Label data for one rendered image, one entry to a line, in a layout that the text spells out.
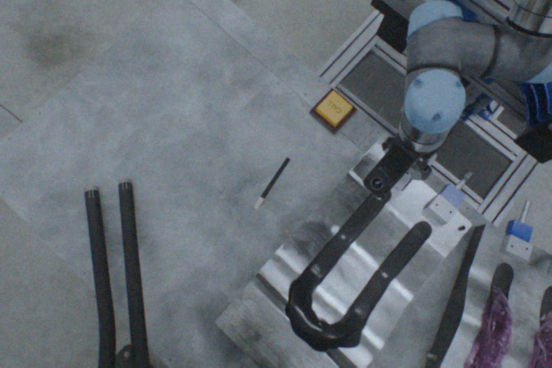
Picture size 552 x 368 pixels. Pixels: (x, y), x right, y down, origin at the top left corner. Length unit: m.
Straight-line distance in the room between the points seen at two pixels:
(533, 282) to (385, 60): 1.04
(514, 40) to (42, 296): 1.74
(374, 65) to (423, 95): 1.25
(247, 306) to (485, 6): 0.83
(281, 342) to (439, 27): 0.65
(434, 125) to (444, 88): 0.05
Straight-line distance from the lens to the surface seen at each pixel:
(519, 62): 0.76
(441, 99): 0.66
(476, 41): 0.74
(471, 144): 1.90
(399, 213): 1.02
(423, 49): 0.71
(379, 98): 1.85
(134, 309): 0.99
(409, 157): 0.82
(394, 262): 1.02
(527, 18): 0.74
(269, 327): 1.00
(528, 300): 1.15
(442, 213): 1.02
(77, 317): 1.97
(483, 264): 1.11
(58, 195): 1.16
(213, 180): 1.09
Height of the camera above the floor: 1.86
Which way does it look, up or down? 75 degrees down
